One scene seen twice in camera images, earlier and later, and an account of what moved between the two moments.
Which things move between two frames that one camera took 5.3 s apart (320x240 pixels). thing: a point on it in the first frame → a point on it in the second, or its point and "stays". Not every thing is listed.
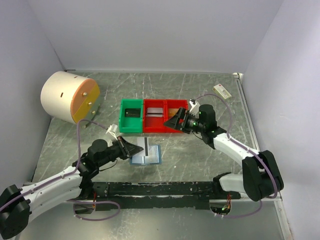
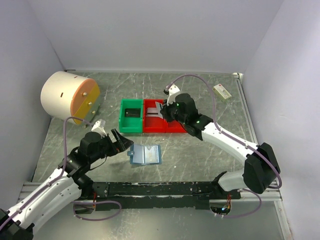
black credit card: x=132 y=112 stays
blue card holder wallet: x=154 y=157 stays
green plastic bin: x=131 y=115 stays
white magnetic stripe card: x=143 y=142 → x=158 y=106
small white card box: x=222 y=91 stays
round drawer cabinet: x=70 y=98 stays
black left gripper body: x=113 y=151 → x=107 y=147
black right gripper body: x=194 y=124 → x=171 y=113
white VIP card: x=154 y=112 stays
